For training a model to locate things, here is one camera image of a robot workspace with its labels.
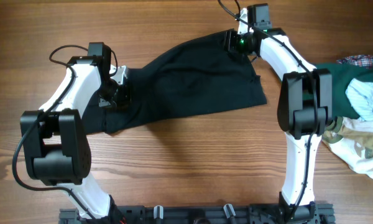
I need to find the green garment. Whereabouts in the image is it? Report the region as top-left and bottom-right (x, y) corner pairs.
(313, 62), (373, 121)

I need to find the light blue striped shirt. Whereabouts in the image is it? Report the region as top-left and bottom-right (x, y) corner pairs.
(345, 78), (373, 121)

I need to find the black polo shirt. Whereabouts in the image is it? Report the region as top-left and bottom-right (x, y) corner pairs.
(82, 30), (267, 134)

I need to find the red plaid shirt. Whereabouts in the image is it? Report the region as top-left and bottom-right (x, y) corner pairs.
(337, 55), (373, 68)

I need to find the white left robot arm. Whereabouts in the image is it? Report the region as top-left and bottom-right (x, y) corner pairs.
(12, 55), (126, 223)

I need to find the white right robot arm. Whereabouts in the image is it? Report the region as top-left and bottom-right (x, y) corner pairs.
(224, 29), (332, 222)

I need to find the beige cream garment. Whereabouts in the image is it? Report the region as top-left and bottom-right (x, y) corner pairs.
(322, 116), (373, 179)

